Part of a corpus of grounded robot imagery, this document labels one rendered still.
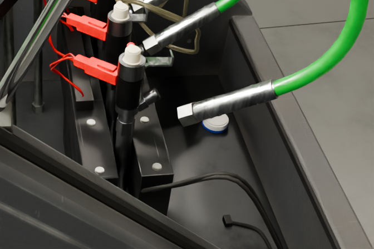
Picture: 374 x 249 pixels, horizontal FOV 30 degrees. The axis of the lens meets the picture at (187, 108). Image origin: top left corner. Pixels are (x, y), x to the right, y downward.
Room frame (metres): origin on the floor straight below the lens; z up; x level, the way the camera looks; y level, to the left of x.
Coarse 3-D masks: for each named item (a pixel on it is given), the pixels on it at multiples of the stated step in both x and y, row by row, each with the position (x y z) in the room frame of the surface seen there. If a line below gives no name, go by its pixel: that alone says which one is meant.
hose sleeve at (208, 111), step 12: (252, 84) 0.50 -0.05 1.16; (264, 84) 0.49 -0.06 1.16; (216, 96) 0.50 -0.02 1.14; (228, 96) 0.49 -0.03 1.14; (240, 96) 0.49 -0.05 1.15; (252, 96) 0.49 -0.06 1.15; (264, 96) 0.49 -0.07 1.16; (276, 96) 0.49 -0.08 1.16; (204, 108) 0.49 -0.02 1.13; (216, 108) 0.49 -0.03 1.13; (228, 108) 0.49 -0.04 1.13; (240, 108) 0.49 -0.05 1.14
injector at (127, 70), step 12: (120, 60) 0.57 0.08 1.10; (144, 60) 0.58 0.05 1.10; (120, 72) 0.56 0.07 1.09; (132, 72) 0.56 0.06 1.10; (120, 84) 0.56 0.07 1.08; (132, 84) 0.56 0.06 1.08; (120, 96) 0.56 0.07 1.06; (132, 96) 0.56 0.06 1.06; (144, 96) 0.58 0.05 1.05; (156, 96) 0.58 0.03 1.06; (120, 108) 0.56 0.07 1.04; (132, 108) 0.56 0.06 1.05; (144, 108) 0.57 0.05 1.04; (120, 120) 0.57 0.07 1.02; (132, 120) 0.57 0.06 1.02; (120, 132) 0.57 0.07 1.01; (120, 144) 0.57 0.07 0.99; (120, 156) 0.57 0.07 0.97; (120, 168) 0.57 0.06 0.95; (120, 180) 0.57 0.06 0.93
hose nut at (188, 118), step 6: (180, 108) 0.50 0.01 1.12; (186, 108) 0.49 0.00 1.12; (192, 108) 0.49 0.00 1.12; (180, 114) 0.49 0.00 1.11; (186, 114) 0.49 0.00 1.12; (192, 114) 0.49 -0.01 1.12; (180, 120) 0.49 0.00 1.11; (186, 120) 0.49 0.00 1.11; (192, 120) 0.49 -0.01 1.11; (198, 120) 0.49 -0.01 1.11
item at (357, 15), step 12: (360, 0) 0.48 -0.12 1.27; (360, 12) 0.48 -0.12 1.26; (348, 24) 0.49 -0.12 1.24; (360, 24) 0.49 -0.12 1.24; (348, 36) 0.48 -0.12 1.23; (336, 48) 0.49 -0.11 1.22; (348, 48) 0.49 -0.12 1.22; (324, 60) 0.49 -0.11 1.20; (336, 60) 0.48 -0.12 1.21; (300, 72) 0.49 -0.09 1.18; (312, 72) 0.49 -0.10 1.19; (324, 72) 0.49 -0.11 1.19; (276, 84) 0.49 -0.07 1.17; (288, 84) 0.49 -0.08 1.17; (300, 84) 0.49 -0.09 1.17
